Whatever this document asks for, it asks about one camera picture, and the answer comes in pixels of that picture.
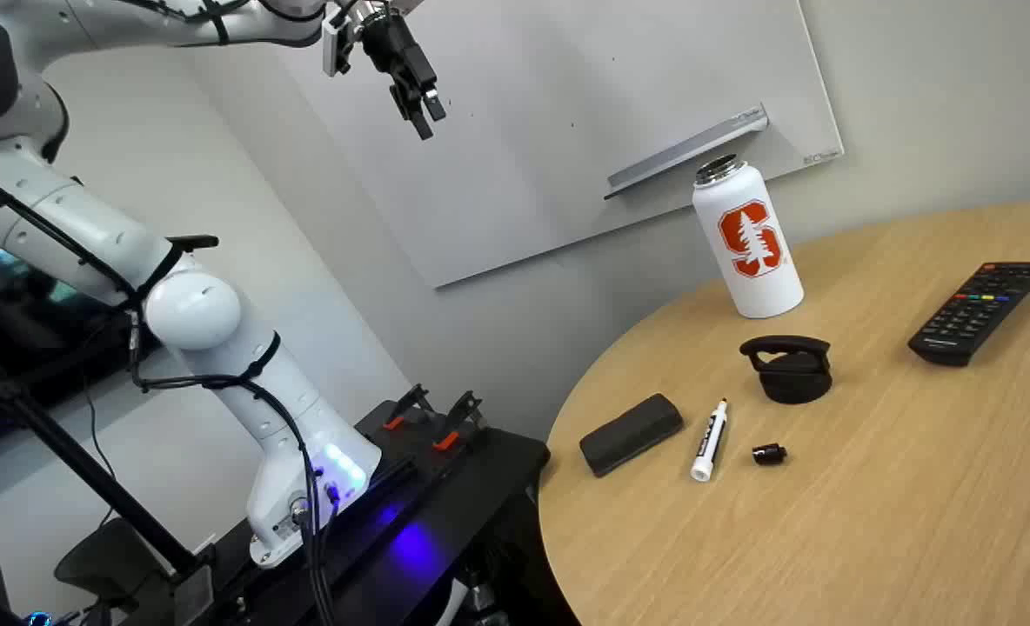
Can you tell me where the white flask with red logo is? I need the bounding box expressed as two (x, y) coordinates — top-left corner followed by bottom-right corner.
(691, 158), (803, 319)

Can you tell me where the small black marker cap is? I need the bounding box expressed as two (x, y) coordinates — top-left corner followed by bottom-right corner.
(751, 441), (786, 467)

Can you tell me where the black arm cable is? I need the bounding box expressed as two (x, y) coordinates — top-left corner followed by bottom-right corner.
(0, 154), (338, 626)

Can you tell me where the dark computer monitor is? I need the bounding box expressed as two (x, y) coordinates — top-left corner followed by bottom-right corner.
(0, 246), (127, 408)

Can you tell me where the black tripod pole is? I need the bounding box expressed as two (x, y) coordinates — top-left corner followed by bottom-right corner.
(0, 370), (199, 579)

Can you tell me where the black remote control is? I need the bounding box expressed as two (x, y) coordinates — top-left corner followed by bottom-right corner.
(907, 261), (1030, 370)

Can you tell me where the white wall whiteboard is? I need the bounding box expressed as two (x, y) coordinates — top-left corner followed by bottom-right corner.
(283, 0), (842, 289)

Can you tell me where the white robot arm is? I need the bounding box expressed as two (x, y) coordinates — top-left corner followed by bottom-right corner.
(0, 0), (443, 572)

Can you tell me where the white marker pen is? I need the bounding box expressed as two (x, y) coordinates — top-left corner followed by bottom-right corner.
(687, 399), (730, 483)

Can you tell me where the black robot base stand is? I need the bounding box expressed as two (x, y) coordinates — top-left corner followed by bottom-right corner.
(56, 386), (549, 626)

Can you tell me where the black whiteboard eraser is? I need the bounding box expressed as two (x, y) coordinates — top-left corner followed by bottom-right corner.
(582, 393), (682, 478)

